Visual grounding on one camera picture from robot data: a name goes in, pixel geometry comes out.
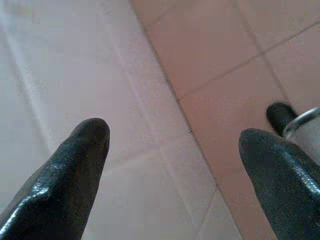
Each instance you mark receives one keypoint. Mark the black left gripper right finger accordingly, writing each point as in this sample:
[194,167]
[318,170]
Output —
[282,185]

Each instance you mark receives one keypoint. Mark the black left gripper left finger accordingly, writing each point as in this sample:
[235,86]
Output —
[57,185]

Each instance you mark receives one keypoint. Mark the black robot foot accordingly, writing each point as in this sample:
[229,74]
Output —
[278,116]

